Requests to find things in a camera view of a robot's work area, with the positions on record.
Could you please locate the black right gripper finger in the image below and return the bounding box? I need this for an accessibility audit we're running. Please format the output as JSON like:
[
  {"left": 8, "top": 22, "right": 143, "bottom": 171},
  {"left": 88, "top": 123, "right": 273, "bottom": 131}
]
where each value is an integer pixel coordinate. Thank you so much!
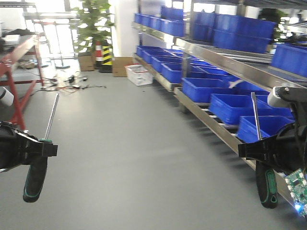
[{"left": 238, "top": 135, "right": 278, "bottom": 168}]

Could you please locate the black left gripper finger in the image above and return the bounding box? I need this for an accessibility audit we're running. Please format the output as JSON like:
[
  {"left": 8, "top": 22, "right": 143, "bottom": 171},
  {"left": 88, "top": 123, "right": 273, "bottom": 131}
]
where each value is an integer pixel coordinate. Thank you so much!
[{"left": 14, "top": 130, "right": 58, "bottom": 165}]

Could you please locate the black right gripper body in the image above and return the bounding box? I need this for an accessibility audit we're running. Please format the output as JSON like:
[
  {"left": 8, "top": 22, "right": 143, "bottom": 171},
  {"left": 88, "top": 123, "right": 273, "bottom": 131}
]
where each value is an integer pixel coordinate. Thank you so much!
[{"left": 275, "top": 123, "right": 307, "bottom": 174}]

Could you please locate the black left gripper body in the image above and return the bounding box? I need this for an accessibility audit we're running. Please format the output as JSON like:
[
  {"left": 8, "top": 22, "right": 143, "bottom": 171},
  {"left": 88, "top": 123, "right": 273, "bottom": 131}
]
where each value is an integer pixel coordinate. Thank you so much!
[{"left": 0, "top": 121, "right": 26, "bottom": 172}]

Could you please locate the cross screwdriver green black handle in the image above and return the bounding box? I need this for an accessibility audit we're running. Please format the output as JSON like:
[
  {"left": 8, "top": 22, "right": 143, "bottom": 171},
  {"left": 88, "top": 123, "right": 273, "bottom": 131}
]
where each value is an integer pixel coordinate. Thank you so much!
[{"left": 23, "top": 92, "right": 59, "bottom": 203}]

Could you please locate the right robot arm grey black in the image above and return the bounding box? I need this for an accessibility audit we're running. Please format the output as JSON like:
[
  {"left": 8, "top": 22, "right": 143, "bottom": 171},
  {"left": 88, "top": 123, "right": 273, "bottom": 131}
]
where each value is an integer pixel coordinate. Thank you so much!
[{"left": 238, "top": 86, "right": 307, "bottom": 174}]

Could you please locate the blue bin near right gripper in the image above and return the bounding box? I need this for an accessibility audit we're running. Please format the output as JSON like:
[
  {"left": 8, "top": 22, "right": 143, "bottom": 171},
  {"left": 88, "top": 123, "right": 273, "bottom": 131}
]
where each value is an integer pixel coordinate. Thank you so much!
[{"left": 236, "top": 115, "right": 294, "bottom": 143}]

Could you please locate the green circuit board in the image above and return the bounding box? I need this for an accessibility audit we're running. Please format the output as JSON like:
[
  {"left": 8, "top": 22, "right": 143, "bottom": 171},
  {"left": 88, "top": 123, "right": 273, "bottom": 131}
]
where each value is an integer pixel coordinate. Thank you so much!
[{"left": 284, "top": 169, "right": 307, "bottom": 218}]

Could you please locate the blue bin second row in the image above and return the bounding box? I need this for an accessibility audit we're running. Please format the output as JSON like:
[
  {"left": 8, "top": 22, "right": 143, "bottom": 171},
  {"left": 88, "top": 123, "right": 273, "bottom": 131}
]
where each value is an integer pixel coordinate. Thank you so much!
[{"left": 209, "top": 94, "right": 293, "bottom": 125}]

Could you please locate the blue bin third row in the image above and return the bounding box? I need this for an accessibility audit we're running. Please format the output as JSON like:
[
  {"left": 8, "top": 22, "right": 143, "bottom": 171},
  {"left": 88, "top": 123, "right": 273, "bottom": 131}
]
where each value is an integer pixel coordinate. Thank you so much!
[{"left": 182, "top": 78, "right": 236, "bottom": 103}]

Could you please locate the black yellow traffic cone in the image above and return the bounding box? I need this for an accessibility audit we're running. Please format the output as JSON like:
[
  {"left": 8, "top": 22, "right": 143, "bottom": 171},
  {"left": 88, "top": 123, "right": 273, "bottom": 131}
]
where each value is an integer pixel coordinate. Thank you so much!
[{"left": 99, "top": 40, "right": 112, "bottom": 73}]

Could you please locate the red white traffic cone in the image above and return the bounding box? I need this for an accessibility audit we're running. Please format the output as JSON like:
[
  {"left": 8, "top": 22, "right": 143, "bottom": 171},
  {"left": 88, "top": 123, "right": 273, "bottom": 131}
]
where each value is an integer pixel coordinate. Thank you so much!
[{"left": 95, "top": 41, "right": 102, "bottom": 69}]

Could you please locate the brown cardboard box on floor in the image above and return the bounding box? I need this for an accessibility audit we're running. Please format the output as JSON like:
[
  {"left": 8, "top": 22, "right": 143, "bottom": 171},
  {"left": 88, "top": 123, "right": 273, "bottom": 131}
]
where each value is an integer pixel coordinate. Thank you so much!
[{"left": 112, "top": 57, "right": 133, "bottom": 77}]

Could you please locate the white mesh basket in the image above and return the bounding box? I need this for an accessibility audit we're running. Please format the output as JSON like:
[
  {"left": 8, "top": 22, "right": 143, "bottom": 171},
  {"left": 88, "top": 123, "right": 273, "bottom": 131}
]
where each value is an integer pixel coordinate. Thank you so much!
[{"left": 125, "top": 64, "right": 153, "bottom": 86}]

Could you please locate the green potted plant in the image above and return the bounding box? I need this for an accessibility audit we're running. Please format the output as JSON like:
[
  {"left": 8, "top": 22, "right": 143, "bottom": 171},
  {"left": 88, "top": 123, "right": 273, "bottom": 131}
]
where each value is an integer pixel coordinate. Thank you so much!
[{"left": 71, "top": 0, "right": 115, "bottom": 53}]

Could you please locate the red metal table frame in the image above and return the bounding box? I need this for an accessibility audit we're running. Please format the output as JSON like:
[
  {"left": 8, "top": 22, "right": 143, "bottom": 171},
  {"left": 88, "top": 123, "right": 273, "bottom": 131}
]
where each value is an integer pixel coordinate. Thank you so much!
[{"left": 0, "top": 34, "right": 44, "bottom": 129}]

